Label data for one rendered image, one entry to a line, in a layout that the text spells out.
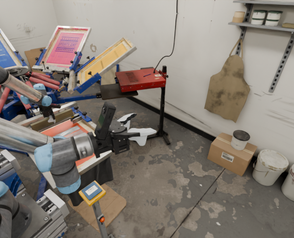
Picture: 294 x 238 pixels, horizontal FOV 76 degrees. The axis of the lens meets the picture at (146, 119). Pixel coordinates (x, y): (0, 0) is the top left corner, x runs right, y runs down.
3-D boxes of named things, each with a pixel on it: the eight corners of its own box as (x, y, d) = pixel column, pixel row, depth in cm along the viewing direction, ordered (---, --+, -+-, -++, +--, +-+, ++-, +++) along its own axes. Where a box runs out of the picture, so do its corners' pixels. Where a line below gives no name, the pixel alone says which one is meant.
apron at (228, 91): (239, 122, 258) (268, 41, 198) (237, 124, 254) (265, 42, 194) (205, 107, 288) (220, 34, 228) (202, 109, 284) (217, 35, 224)
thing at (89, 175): (115, 179, 184) (110, 147, 159) (72, 211, 158) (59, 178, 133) (113, 177, 186) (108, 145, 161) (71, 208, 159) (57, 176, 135)
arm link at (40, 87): (29, 86, 142) (38, 81, 149) (34, 98, 149) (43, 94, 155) (37, 88, 140) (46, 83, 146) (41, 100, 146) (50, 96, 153)
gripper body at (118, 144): (123, 139, 69) (91, 149, 65) (120, 118, 65) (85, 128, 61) (132, 149, 63) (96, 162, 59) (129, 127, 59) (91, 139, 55)
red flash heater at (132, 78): (156, 74, 278) (156, 66, 271) (168, 87, 242) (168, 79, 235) (115, 79, 264) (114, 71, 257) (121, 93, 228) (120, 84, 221)
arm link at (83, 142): (71, 131, 59) (76, 144, 52) (86, 127, 61) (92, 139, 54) (77, 151, 62) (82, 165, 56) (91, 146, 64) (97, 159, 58)
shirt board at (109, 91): (131, 86, 274) (131, 81, 270) (138, 99, 243) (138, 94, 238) (31, 99, 244) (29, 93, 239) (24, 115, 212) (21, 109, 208)
